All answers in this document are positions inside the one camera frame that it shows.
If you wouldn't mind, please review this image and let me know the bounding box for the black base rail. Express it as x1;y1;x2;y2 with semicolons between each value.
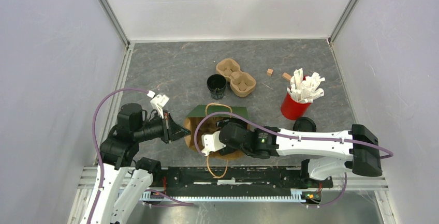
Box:
151;166;333;198

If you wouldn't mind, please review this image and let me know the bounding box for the small wooden cube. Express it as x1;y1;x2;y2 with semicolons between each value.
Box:
266;68;273;77

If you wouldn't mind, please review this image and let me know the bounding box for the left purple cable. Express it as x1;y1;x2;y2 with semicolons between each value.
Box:
85;87;195;224

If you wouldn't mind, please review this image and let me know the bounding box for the brown paper bag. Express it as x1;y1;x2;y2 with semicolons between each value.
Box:
183;103;249;179

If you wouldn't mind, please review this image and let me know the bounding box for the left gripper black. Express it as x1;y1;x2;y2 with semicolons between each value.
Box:
134;109;191;143

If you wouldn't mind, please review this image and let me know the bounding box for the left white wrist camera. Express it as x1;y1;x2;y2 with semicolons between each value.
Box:
147;91;169;119

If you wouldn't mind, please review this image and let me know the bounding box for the red cup holder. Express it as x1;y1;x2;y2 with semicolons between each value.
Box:
281;93;312;121

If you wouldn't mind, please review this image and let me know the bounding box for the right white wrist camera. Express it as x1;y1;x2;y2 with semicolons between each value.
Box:
201;131;226;156

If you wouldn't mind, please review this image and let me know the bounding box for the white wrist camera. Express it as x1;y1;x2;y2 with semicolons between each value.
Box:
201;131;226;156
147;91;169;119

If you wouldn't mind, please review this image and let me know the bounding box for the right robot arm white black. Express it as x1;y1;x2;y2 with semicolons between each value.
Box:
213;122;383;187

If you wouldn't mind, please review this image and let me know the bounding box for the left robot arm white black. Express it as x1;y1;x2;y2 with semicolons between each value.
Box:
81;103;191;223

